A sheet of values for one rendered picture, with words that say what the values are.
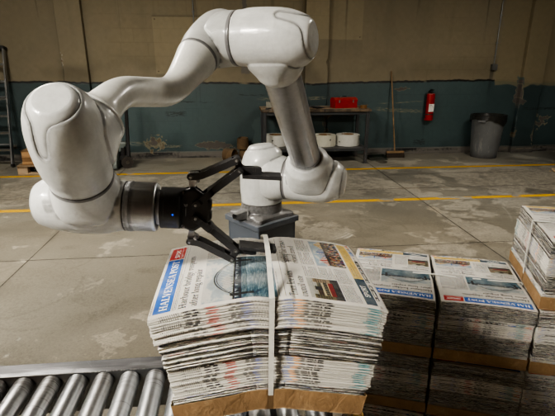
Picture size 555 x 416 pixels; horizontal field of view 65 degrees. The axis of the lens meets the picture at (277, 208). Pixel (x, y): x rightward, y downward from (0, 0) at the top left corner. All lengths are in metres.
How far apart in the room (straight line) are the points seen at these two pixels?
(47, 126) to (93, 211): 0.18
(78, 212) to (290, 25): 0.61
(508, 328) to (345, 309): 0.92
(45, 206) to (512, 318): 1.34
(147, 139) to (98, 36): 1.80
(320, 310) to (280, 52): 0.60
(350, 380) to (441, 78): 8.02
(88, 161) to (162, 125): 7.30
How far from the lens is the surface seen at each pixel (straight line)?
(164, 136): 7.99
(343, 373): 0.83
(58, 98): 0.66
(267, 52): 1.06
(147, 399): 1.15
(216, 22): 1.12
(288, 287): 0.76
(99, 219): 0.78
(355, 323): 0.78
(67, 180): 0.70
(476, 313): 1.56
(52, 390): 1.27
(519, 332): 1.62
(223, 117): 7.86
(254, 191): 1.57
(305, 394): 0.84
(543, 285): 1.56
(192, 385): 0.83
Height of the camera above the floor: 1.54
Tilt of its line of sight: 18 degrees down
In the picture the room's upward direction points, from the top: straight up
